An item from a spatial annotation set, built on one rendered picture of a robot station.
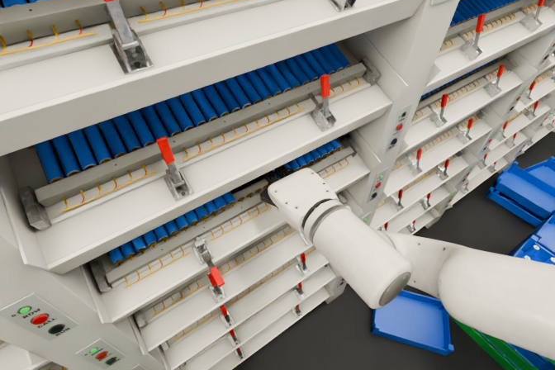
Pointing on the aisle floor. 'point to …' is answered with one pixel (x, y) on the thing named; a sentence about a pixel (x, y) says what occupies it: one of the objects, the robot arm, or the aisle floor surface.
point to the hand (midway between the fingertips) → (274, 172)
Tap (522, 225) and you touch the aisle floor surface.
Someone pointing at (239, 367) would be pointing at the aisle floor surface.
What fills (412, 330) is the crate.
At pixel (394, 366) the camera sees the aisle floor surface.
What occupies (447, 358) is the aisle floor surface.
